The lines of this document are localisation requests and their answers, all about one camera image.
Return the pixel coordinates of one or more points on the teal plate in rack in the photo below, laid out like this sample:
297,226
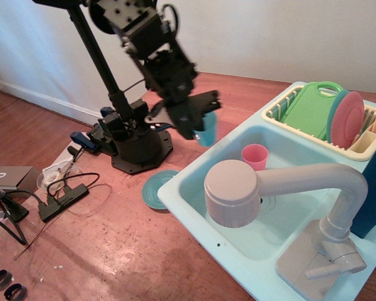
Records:
337,101

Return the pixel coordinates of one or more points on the black power plug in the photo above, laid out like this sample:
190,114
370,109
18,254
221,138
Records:
17,212

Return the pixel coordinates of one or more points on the pink plastic cup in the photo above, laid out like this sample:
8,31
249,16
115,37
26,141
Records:
255,155

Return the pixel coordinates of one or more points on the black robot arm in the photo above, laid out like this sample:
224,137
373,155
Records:
135,136

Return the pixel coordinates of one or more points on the cream dish rack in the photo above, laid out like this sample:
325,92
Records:
364,144

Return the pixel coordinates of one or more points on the pink plate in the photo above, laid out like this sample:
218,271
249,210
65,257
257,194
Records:
348,120

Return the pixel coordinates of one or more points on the blue clamp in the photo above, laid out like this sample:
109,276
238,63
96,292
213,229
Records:
82,140

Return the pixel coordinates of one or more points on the teal saucer plate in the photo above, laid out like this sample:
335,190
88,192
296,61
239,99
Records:
152,186

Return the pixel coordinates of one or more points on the light blue toy sink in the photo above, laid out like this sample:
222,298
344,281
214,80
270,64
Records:
240,124

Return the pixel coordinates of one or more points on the black usb hub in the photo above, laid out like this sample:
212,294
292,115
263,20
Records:
54,207

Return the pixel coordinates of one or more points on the clear tape roll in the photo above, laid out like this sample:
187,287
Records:
45,179

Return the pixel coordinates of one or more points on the teal plastic cup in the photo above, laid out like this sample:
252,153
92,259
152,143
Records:
207,137

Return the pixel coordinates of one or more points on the grey cardboard box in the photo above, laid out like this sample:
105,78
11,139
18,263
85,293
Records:
21,178

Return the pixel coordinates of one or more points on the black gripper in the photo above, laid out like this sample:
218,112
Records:
170,76

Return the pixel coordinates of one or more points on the grey toy faucet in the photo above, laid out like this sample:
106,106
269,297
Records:
258,210

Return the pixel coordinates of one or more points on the green cutting board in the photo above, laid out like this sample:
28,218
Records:
309,110

